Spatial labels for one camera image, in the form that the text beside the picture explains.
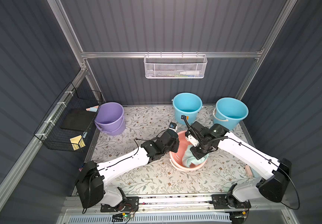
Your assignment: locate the pink plastic bucket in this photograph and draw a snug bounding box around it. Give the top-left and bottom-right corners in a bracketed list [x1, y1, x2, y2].
[169, 131, 207, 172]

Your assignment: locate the light green cloth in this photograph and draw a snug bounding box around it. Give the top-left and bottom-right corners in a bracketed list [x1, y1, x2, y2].
[182, 145, 209, 168]

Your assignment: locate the blue bucket with label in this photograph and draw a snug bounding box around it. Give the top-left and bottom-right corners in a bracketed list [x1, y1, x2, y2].
[172, 92, 203, 125]

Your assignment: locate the purple plastic bucket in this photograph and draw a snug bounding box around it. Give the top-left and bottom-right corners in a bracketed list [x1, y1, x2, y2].
[94, 102, 126, 136]

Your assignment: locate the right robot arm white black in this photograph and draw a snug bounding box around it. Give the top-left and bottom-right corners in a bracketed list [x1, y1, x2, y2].
[185, 122, 292, 208]

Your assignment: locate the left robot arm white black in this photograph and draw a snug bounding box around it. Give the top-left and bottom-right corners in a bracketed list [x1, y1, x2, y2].
[75, 129, 180, 211]

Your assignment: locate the floral patterned table mat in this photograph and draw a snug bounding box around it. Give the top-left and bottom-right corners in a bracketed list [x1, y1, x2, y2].
[90, 106, 255, 195]

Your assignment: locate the white spray bottle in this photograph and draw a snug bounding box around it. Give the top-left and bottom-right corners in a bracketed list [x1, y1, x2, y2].
[180, 71, 200, 77]

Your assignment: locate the pastel card in basket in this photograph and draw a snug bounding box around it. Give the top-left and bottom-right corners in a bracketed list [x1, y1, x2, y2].
[86, 105, 99, 113]

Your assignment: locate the white ventilation grille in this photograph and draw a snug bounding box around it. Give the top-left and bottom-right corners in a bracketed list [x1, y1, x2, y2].
[66, 212, 232, 224]

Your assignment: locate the black box in basket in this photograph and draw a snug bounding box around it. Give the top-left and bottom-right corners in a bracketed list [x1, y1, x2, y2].
[60, 109, 96, 131]

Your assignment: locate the yellow sticky note pad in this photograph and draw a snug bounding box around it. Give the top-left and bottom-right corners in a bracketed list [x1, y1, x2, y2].
[69, 135, 86, 151]

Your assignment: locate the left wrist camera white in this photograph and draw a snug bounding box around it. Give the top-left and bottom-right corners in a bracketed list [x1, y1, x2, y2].
[168, 122, 177, 132]

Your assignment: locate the blue bucket white handle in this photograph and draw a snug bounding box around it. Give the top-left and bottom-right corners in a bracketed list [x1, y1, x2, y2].
[212, 98, 249, 131]

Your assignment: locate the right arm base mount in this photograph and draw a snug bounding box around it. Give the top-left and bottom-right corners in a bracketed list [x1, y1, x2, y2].
[209, 183, 251, 210]

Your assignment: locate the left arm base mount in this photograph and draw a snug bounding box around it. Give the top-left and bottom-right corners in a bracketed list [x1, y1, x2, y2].
[100, 187, 139, 213]

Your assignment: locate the white wire wall basket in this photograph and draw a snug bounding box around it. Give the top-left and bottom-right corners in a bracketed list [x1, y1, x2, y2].
[144, 53, 208, 79]

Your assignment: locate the black wire side basket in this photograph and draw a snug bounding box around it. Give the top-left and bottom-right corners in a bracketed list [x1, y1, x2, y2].
[34, 83, 104, 153]

